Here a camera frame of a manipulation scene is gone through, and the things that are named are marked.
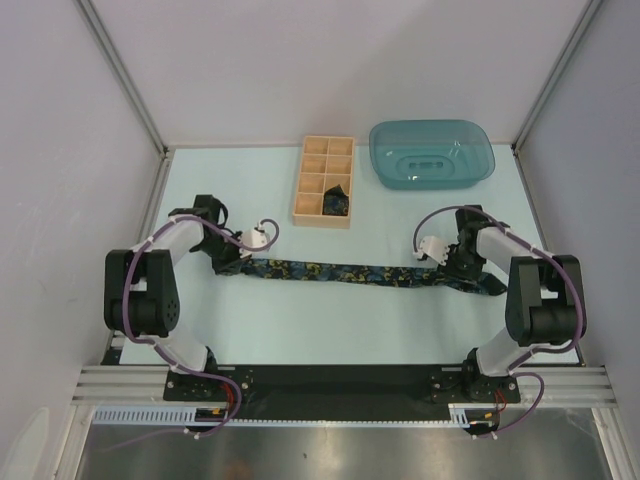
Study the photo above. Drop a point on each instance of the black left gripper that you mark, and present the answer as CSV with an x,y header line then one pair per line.
x,y
232,265

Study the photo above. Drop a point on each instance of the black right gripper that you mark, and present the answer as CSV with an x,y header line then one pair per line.
x,y
450,270

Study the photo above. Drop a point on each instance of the blue yellow patterned tie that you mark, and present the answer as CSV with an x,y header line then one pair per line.
x,y
350,275

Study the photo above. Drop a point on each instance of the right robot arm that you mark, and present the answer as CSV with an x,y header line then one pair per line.
x,y
544,309

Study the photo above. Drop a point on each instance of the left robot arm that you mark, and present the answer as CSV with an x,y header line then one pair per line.
x,y
141,298

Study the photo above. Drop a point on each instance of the teal plastic basin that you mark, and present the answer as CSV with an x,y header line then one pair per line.
x,y
417,155

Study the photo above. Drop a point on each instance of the rolled dark green tie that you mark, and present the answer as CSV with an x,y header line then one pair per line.
x,y
335,202

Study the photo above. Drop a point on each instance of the wooden compartment organizer box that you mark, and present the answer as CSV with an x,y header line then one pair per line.
x,y
325,161

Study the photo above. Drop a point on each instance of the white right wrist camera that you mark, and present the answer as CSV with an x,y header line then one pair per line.
x,y
432,248

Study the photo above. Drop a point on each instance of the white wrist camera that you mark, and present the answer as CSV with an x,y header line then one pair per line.
x,y
254,240
432,248

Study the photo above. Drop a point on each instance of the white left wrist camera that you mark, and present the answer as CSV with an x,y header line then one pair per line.
x,y
254,240

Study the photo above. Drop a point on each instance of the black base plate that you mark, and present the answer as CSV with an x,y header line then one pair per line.
x,y
363,393

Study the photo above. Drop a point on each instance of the aluminium front rail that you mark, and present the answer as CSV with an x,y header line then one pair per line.
x,y
564,387

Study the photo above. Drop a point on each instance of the light blue cable duct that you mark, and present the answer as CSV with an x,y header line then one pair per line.
x,y
159,416

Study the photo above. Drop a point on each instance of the aluminium frame rail left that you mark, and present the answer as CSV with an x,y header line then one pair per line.
x,y
108,49

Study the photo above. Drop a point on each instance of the aluminium frame post right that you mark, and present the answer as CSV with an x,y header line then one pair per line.
x,y
570,48

